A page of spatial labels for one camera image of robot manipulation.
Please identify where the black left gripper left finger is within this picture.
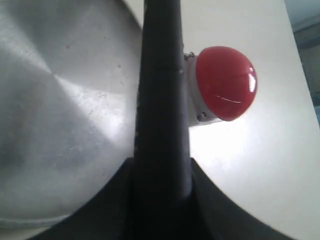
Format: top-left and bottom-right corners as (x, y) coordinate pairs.
(27, 157), (136, 240)

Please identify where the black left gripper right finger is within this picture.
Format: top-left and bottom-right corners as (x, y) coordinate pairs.
(184, 157), (301, 240)

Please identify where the round steel plate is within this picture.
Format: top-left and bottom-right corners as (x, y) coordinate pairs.
(0, 0), (141, 228)

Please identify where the yellow black claw hammer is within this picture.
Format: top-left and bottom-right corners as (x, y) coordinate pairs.
(134, 0), (192, 202)

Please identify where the red dome push button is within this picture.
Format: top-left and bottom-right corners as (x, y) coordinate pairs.
(184, 46), (258, 127)

